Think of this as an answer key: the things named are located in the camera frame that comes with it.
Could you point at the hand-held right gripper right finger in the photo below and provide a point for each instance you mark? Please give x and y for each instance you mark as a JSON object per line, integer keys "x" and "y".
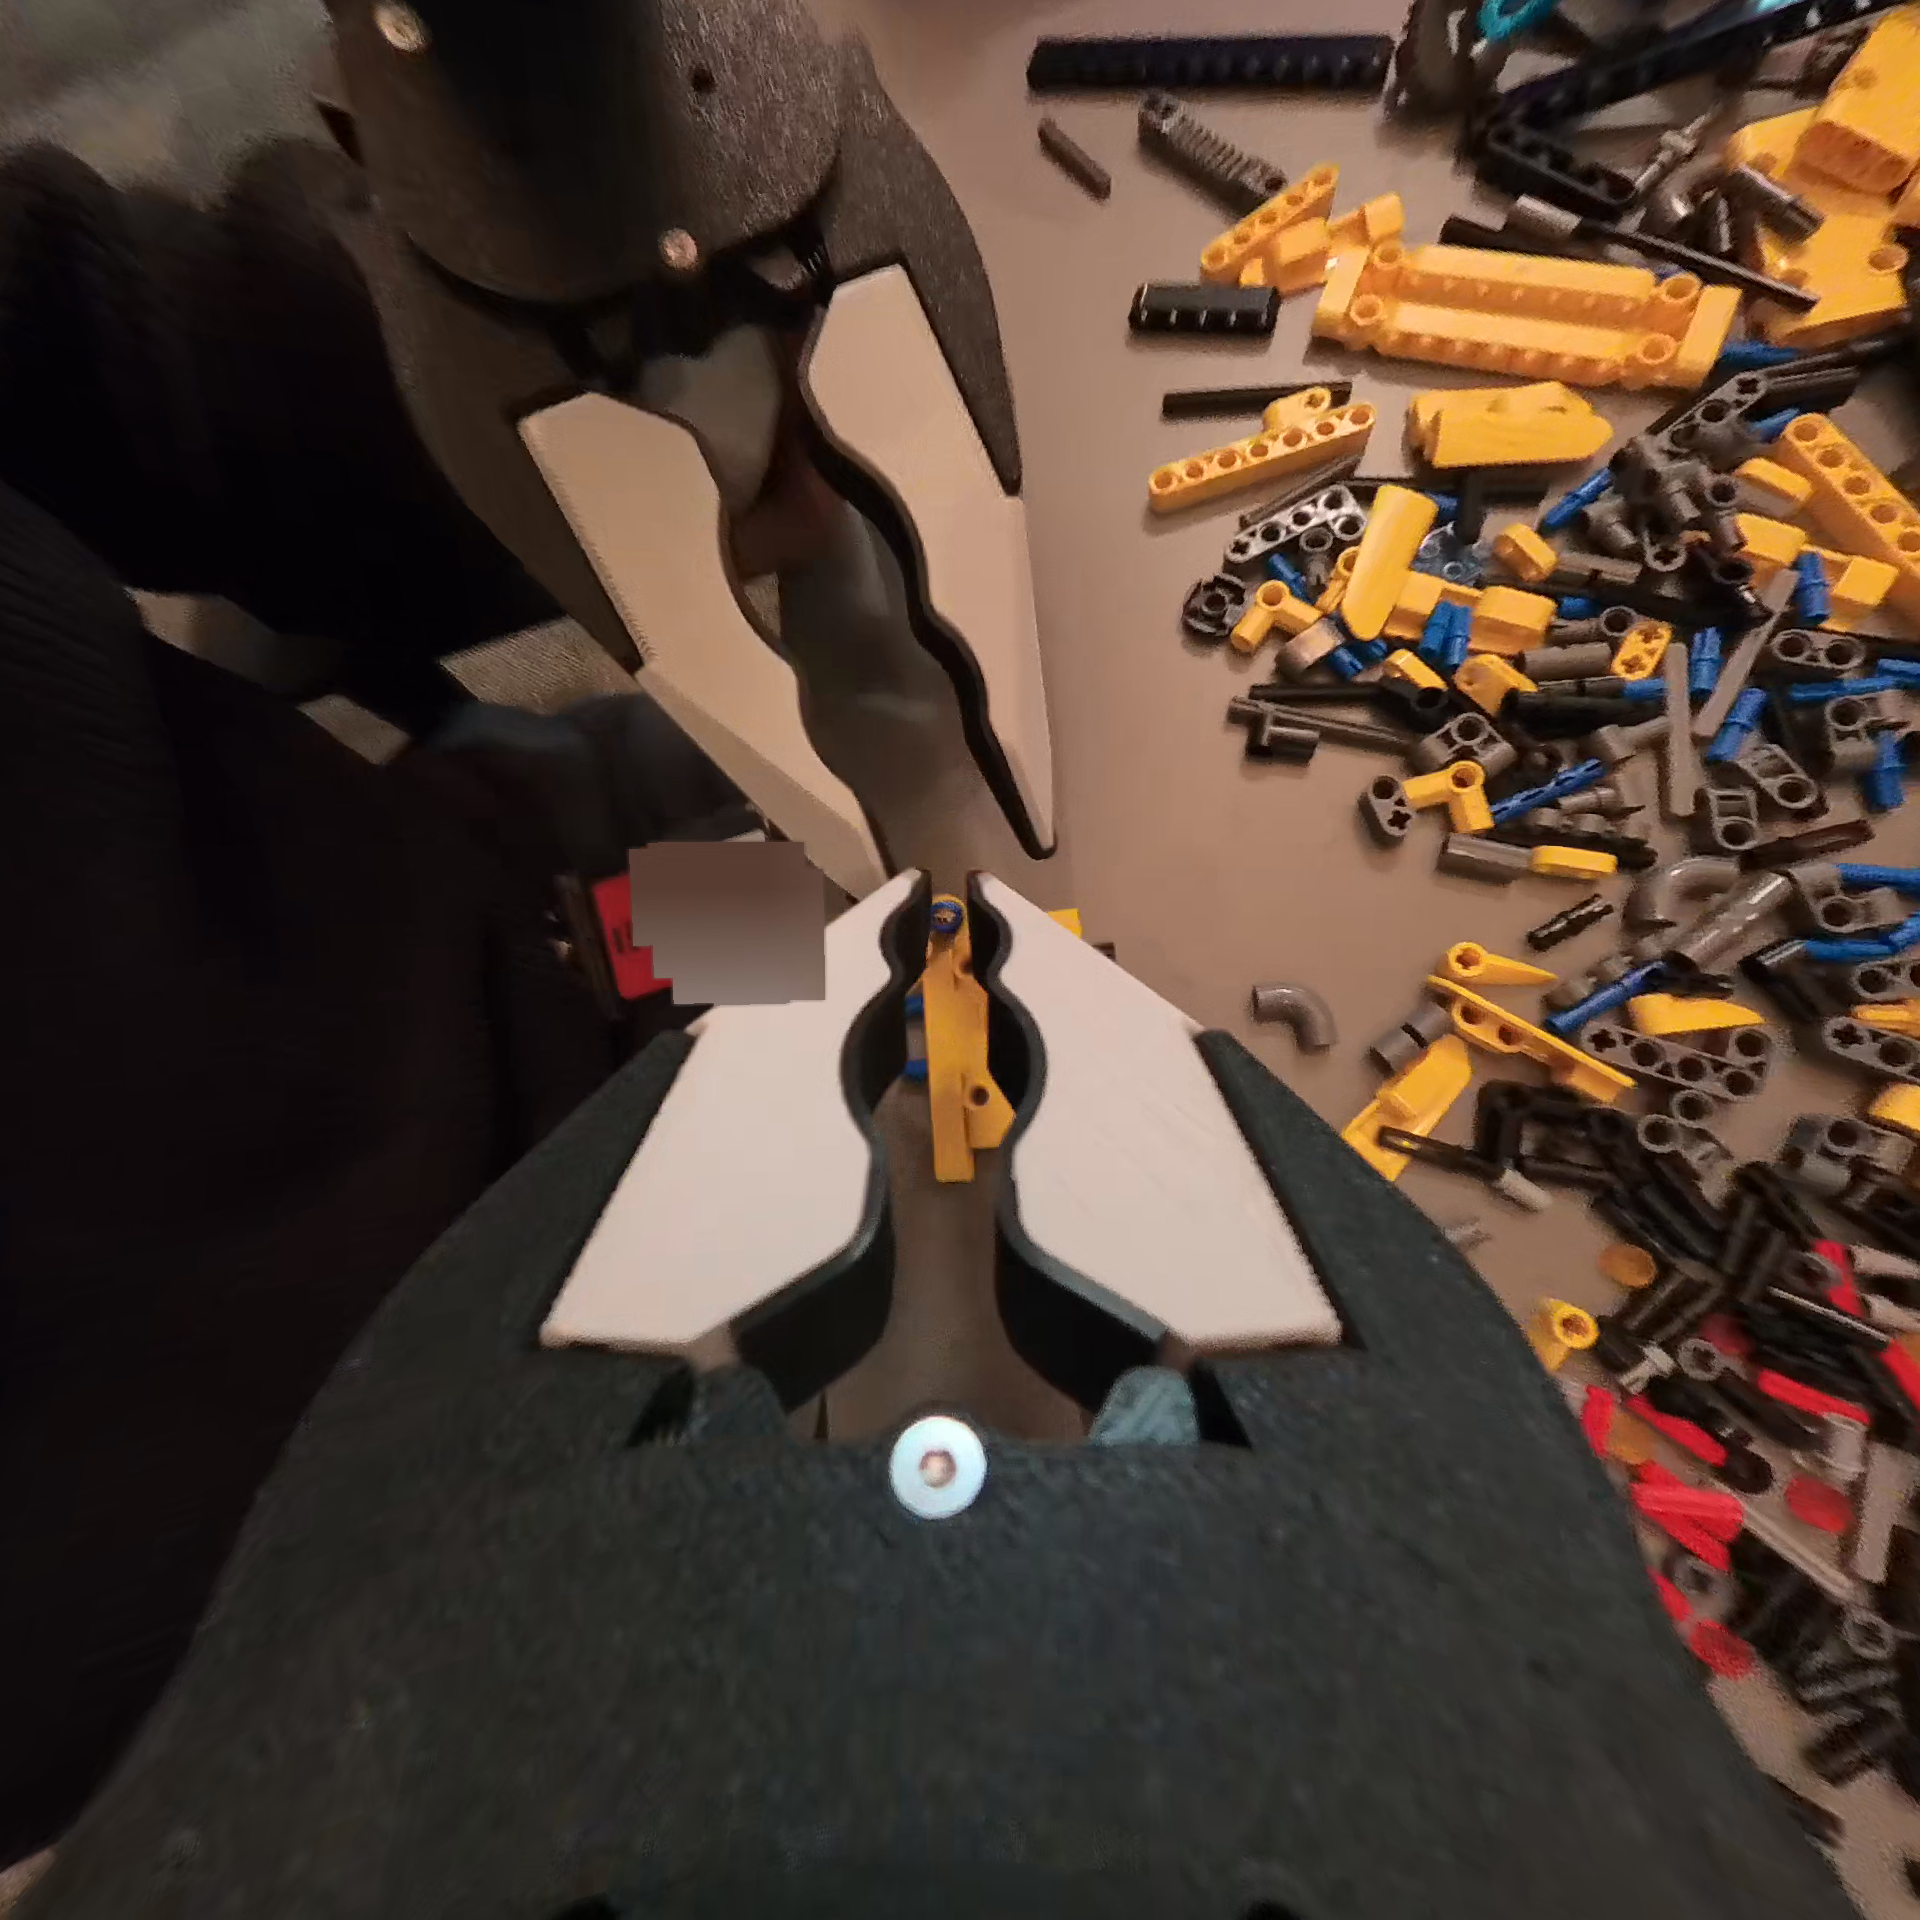
{"x": 1170, "y": 1185}

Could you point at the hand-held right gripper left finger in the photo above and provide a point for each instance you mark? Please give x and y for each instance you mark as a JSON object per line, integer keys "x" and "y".
{"x": 721, "y": 1200}

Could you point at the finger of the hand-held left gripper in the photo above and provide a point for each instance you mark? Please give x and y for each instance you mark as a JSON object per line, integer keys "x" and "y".
{"x": 660, "y": 555}
{"x": 945, "y": 495}

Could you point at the yellow toy panel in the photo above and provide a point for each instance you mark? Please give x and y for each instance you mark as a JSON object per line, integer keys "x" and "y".
{"x": 952, "y": 1050}

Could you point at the pile of toy building pieces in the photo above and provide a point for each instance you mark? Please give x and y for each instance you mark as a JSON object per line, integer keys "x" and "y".
{"x": 1574, "y": 675}

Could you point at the person's left forearm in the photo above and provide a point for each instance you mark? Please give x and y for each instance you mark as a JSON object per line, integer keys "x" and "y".
{"x": 181, "y": 374}

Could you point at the red badge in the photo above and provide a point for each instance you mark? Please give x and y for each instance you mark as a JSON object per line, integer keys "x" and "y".
{"x": 611, "y": 938}

